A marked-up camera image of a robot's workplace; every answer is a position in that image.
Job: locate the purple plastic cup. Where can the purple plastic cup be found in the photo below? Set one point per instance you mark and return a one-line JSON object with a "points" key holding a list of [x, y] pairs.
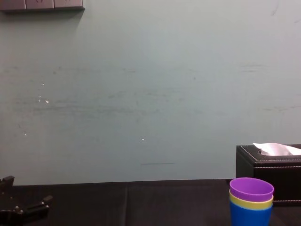
{"points": [[251, 189]]}

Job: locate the white paper tissue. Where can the white paper tissue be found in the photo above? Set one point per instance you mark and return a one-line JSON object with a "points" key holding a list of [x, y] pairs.
{"points": [[275, 149]]}

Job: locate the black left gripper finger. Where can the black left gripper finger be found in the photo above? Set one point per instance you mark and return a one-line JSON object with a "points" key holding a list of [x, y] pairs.
{"points": [[37, 206], [6, 188]]}

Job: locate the dark wall socket panel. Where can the dark wall socket panel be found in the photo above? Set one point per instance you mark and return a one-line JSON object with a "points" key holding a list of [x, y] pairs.
{"points": [[42, 4]]}

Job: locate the yellow plastic cup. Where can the yellow plastic cup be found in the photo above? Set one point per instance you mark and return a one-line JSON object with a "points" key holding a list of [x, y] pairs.
{"points": [[249, 205]]}

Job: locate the black leather tissue box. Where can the black leather tissue box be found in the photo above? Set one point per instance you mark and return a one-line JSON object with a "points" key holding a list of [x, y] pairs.
{"points": [[277, 179]]}

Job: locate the blue plastic cup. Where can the blue plastic cup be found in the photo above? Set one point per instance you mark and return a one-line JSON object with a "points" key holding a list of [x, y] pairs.
{"points": [[249, 217]]}

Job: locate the black table cloth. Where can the black table cloth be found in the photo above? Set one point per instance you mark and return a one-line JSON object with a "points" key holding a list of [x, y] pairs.
{"points": [[141, 204]]}

